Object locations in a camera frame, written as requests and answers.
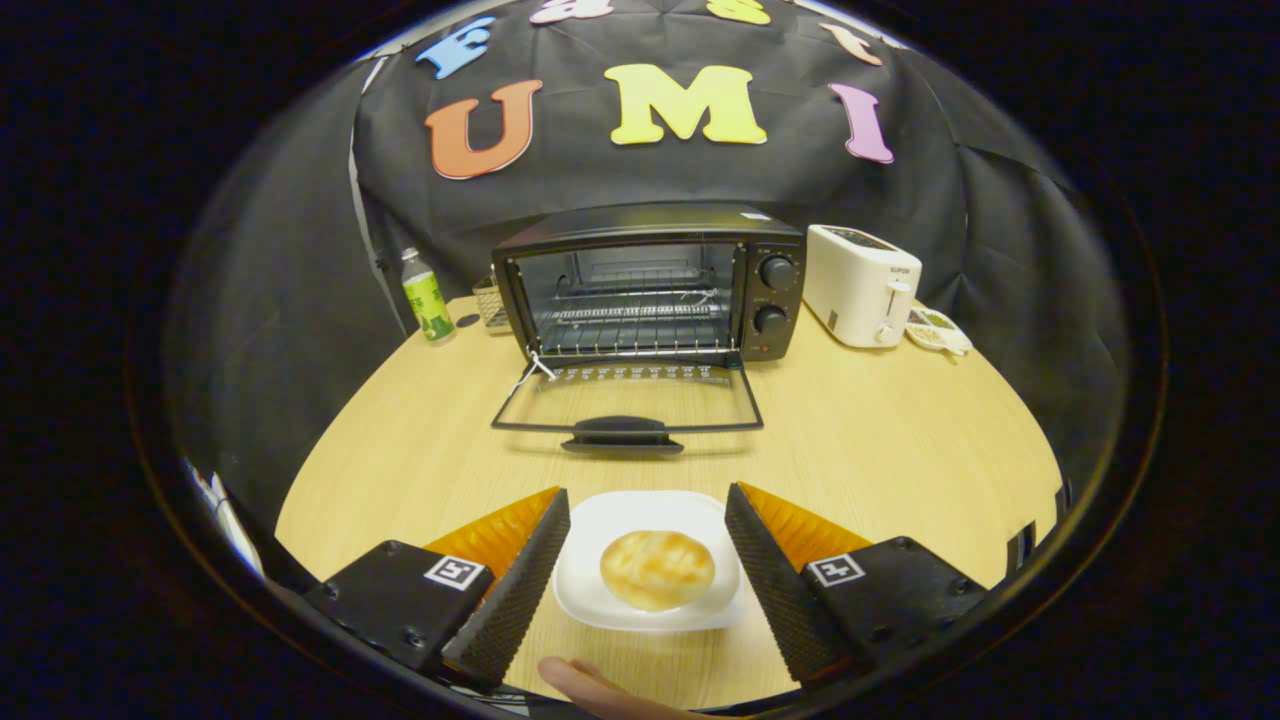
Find small wire basket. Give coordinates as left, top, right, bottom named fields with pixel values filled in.
left=472, top=276, right=513, bottom=331

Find black toaster oven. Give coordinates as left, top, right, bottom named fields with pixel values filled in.
left=490, top=203, right=807, bottom=456

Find white square plate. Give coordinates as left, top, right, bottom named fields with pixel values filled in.
left=552, top=490, right=746, bottom=633

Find white toaster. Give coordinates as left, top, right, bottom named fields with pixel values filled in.
left=802, top=224, right=923, bottom=349

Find white divided snack dish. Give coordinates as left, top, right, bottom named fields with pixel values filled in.
left=905, top=306, right=973, bottom=357

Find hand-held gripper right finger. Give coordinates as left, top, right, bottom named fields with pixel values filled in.
left=724, top=482, right=991, bottom=687

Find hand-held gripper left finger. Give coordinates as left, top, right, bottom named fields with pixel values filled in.
left=300, top=487, right=571, bottom=693

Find round golden bread bun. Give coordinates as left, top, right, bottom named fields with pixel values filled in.
left=600, top=530, right=717, bottom=613

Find green label plastic bottle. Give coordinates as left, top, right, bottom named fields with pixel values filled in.
left=401, top=247, right=457, bottom=344

